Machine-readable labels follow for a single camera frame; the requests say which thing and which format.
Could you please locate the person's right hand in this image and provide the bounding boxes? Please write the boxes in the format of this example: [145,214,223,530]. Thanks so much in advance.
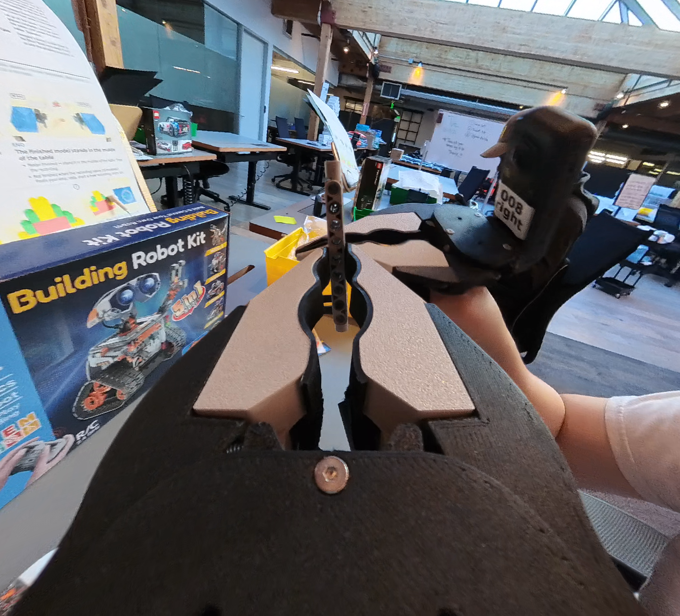
[428,286,525,389]

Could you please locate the grey desk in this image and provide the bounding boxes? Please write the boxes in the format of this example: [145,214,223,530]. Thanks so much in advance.
[0,204,373,598]

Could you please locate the white plastic bag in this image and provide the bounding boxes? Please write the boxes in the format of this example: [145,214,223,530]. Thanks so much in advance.
[396,170,459,198]

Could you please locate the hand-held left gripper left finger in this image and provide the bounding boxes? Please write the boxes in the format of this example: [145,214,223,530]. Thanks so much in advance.
[193,247,325,451]

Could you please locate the wooden top office desk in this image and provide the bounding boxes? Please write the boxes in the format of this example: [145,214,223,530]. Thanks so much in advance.
[273,136,333,186]
[191,130,288,210]
[133,146,217,213]

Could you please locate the person's right forearm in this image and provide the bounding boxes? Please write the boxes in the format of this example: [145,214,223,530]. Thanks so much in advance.
[505,363,680,510]

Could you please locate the black product box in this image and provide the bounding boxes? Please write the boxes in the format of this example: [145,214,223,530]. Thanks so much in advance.
[353,155,392,211]

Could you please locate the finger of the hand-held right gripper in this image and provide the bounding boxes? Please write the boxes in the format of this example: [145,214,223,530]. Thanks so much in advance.
[295,211,427,254]
[365,244,453,273]

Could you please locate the whiteboard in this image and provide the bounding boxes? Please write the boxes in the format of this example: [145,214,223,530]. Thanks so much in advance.
[425,110,508,173]

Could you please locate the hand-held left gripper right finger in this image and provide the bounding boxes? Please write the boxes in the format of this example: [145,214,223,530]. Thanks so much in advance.
[339,246,476,451]

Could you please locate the pink sign board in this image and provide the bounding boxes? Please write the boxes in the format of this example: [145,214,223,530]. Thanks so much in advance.
[613,172,655,211]

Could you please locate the large black office chair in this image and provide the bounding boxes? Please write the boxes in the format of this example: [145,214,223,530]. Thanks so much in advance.
[505,202,657,366]

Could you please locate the grey perforated building beam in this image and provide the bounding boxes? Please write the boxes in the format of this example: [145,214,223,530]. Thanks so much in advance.
[323,160,352,333]

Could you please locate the blue robot kit box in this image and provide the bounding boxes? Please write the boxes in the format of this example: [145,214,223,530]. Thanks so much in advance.
[0,203,230,509]

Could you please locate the large instruction sheet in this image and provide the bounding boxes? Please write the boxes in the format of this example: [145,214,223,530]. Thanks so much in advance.
[0,0,153,246]

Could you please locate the yellow plastic bin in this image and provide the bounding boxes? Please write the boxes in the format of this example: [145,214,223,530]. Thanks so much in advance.
[264,227,352,311]

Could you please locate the toy car model box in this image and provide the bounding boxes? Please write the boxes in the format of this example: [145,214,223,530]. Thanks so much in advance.
[142,105,193,156]

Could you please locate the small instruction sheet on stand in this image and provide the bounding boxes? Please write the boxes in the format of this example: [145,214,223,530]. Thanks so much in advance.
[306,89,362,189]

